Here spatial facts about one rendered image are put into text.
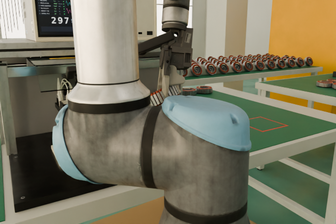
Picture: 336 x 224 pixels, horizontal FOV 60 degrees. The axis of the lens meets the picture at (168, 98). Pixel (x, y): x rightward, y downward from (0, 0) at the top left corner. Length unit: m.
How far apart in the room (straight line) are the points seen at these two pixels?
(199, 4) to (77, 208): 8.52
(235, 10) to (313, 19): 1.21
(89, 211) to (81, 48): 0.48
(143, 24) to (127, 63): 0.76
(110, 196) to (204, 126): 0.48
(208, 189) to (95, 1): 0.26
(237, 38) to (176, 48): 4.24
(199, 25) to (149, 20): 7.90
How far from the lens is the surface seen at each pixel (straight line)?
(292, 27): 4.61
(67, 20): 1.05
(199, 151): 0.35
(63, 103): 1.00
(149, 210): 0.59
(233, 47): 4.96
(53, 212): 0.76
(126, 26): 0.39
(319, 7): 4.40
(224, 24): 4.86
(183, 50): 0.79
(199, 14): 9.04
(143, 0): 1.14
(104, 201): 0.78
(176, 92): 0.77
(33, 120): 1.19
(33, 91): 1.17
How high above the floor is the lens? 1.15
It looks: 13 degrees down
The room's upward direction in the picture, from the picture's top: straight up
